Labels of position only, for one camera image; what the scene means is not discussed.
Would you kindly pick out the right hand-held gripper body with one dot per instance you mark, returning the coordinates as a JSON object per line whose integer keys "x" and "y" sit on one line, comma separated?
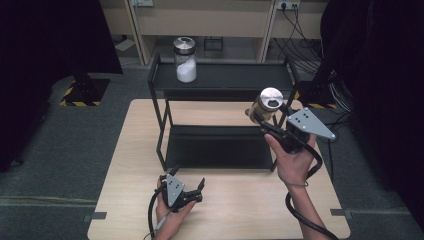
{"x": 308, "y": 123}

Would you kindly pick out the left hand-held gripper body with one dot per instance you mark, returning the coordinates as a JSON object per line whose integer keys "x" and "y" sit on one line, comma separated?
{"x": 175, "y": 190}

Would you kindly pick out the black metal shelf rack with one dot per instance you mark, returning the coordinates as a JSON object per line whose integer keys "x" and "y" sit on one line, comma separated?
{"x": 216, "y": 78}

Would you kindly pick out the glass jar with white powder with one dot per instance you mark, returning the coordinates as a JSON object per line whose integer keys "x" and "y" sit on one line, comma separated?
{"x": 186, "y": 71}

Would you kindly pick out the person's left hand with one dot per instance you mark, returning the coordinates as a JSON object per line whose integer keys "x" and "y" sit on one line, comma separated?
{"x": 173, "y": 220}

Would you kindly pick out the person's right hand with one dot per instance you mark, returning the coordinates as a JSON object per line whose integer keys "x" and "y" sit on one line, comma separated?
{"x": 293, "y": 166}

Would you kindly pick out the black stand base striped tape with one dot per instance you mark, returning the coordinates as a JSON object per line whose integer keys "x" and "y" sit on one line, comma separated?
{"x": 316, "y": 95}
{"x": 88, "y": 90}

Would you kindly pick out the grey floor tape strip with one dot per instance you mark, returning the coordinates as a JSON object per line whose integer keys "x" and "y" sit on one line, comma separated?
{"x": 95, "y": 216}
{"x": 340, "y": 212}

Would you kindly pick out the black curtain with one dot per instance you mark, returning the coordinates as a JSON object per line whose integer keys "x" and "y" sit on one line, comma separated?
{"x": 43, "y": 66}
{"x": 383, "y": 83}

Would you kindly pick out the white power outlet with plug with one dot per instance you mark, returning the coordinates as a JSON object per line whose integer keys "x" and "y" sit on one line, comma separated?
{"x": 288, "y": 4}

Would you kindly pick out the beige office desk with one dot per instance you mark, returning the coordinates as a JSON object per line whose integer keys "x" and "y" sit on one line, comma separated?
{"x": 200, "y": 20}

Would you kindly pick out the white sheet of paper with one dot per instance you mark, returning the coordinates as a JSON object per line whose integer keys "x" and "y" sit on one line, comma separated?
{"x": 125, "y": 45}

